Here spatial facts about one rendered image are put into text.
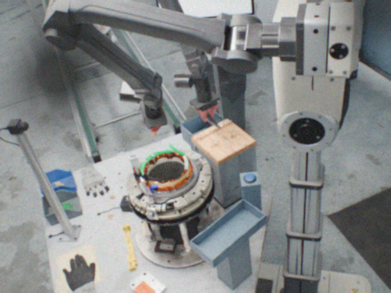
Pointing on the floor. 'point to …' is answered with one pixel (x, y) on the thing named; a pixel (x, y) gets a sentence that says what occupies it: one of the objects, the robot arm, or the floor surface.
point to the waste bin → (234, 111)
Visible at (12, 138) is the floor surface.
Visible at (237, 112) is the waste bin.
